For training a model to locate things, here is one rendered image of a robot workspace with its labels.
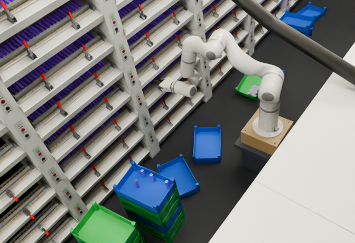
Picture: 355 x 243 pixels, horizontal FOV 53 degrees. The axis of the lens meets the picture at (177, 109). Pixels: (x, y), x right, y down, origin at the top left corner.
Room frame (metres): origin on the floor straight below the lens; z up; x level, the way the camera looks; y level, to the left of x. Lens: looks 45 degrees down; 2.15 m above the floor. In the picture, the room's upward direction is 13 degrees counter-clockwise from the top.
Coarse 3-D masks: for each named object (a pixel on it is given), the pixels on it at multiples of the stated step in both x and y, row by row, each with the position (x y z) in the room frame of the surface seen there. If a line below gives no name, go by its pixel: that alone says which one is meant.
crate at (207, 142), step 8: (200, 128) 1.85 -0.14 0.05; (208, 128) 1.84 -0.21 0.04; (216, 128) 1.82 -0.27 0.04; (200, 136) 1.81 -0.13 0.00; (208, 136) 1.79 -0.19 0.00; (216, 136) 1.77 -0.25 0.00; (200, 144) 1.73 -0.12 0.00; (208, 144) 1.71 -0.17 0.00; (216, 144) 1.70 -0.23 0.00; (200, 152) 1.66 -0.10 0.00; (208, 152) 1.64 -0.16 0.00; (216, 152) 1.62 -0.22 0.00; (200, 160) 1.56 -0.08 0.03; (208, 160) 1.55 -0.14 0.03; (216, 160) 1.54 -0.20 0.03
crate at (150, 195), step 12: (132, 168) 1.32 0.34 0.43; (144, 168) 1.28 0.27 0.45; (120, 180) 1.24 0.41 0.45; (132, 180) 1.25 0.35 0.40; (144, 180) 1.24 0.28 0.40; (156, 180) 1.22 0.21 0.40; (168, 180) 1.18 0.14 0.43; (120, 192) 1.15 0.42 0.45; (132, 192) 1.17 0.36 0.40; (144, 192) 1.15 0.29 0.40; (156, 192) 1.13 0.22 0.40; (168, 192) 1.09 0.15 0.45; (144, 204) 1.05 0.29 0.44; (156, 204) 1.01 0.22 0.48
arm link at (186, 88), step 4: (188, 80) 1.77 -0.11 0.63; (176, 84) 1.76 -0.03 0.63; (180, 84) 1.74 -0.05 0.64; (184, 84) 1.73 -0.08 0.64; (188, 84) 1.72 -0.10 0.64; (192, 84) 1.74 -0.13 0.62; (176, 88) 1.73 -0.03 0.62; (180, 88) 1.71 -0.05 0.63; (184, 88) 1.69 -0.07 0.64; (188, 88) 1.68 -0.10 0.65; (192, 88) 1.68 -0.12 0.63; (196, 88) 1.70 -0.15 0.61; (176, 92) 1.73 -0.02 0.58; (180, 92) 1.70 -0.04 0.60; (184, 92) 1.68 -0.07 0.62; (188, 92) 1.66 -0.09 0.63; (192, 92) 1.67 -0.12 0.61; (188, 96) 1.66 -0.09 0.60; (192, 96) 1.66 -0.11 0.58
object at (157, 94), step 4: (200, 56) 2.16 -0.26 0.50; (196, 60) 2.15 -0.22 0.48; (180, 64) 2.11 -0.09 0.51; (172, 72) 2.04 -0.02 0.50; (176, 72) 2.04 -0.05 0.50; (168, 76) 2.01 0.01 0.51; (172, 76) 2.01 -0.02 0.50; (176, 76) 2.01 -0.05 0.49; (180, 76) 2.01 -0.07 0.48; (152, 88) 1.91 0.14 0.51; (156, 92) 1.88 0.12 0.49; (160, 92) 1.88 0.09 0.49; (164, 92) 1.90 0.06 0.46; (152, 96) 1.85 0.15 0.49; (156, 96) 1.85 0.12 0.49; (160, 96) 1.86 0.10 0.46; (148, 100) 1.81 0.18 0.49; (152, 100) 1.81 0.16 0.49; (156, 100) 1.84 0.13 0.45; (148, 104) 1.79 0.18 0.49; (152, 104) 1.81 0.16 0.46; (148, 108) 1.79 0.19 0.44
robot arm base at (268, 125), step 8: (264, 112) 1.41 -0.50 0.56; (256, 120) 1.51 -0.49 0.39; (264, 120) 1.41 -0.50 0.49; (272, 120) 1.39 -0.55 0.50; (280, 120) 1.47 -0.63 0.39; (256, 128) 1.44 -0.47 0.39; (264, 128) 1.41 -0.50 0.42; (272, 128) 1.39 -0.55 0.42; (280, 128) 1.41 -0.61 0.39; (264, 136) 1.37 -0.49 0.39; (272, 136) 1.36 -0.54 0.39
